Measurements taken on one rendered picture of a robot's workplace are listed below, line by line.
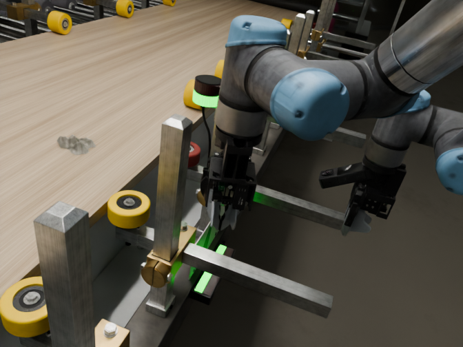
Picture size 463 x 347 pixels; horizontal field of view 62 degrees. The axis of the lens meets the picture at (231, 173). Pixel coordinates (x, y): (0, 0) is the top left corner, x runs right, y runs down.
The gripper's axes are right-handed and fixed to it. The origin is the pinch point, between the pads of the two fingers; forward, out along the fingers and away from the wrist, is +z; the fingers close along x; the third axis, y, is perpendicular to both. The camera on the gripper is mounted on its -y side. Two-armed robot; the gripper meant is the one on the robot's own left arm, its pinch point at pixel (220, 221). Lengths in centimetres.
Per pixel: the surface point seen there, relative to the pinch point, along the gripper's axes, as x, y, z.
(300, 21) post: 25, -91, -19
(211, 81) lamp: -4.7, -22.3, -17.5
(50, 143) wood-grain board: -38.7, -23.9, 3.2
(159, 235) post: -10.4, 3.1, 2.3
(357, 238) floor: 91, -109, 93
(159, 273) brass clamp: -9.6, 6.3, 8.2
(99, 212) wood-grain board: -22.4, -3.4, 4.1
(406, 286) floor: 108, -77, 93
